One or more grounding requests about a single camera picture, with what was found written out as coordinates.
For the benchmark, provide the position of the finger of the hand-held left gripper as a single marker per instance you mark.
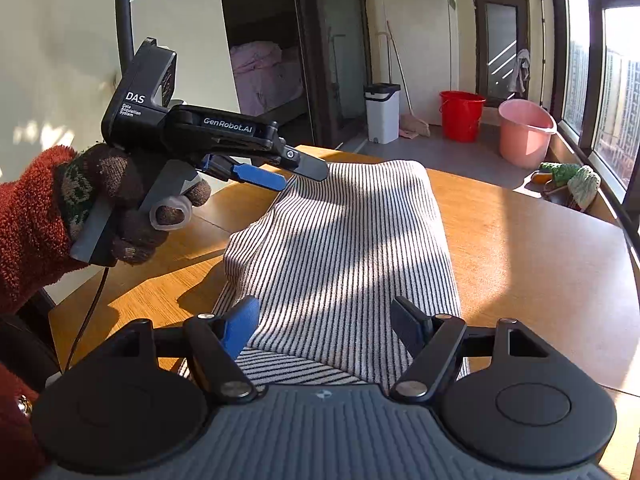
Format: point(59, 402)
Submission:
point(260, 177)
point(310, 167)

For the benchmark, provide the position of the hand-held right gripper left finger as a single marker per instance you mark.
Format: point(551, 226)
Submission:
point(240, 325)

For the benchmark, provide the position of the white cabinet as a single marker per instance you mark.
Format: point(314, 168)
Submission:
point(425, 60)

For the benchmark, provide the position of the white trash bin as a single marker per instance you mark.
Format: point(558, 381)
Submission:
point(381, 115)

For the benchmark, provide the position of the pink bedding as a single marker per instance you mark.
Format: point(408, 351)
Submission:
point(265, 75)

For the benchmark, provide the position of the pink plastic bucket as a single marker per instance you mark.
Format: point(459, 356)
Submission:
point(525, 137)

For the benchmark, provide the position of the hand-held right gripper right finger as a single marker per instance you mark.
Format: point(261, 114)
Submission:
point(407, 325)

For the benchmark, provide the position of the broom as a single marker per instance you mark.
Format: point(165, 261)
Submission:
point(402, 85)

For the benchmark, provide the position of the black curved pole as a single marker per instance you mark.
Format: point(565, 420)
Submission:
point(123, 20)

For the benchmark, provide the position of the grey hanging cloth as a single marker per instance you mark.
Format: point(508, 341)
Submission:
point(521, 72)

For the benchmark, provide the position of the red plastic bucket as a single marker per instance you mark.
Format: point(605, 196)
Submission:
point(462, 117)

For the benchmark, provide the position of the dark framed glass door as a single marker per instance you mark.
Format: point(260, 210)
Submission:
point(500, 35)

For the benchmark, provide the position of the thin wooden pole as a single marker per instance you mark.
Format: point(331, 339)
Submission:
point(543, 45)

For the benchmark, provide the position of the grey striped knit garment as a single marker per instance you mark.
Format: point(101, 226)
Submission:
point(350, 260)

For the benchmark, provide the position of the person's left forearm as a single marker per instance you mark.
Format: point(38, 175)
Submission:
point(30, 220)

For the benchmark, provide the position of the black window frame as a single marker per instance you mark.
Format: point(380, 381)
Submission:
point(592, 60)

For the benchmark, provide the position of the person's red fleece top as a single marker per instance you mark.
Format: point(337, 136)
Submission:
point(15, 435)

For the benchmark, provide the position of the person's left hand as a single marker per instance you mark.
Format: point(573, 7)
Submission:
point(107, 175)

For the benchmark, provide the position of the dark sliding door frame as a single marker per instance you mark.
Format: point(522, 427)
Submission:
point(325, 60)

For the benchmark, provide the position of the pale green fuzzy cloth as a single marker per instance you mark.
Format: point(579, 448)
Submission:
point(585, 187)

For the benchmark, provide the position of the apartment buildings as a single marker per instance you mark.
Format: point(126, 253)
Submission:
point(620, 105)

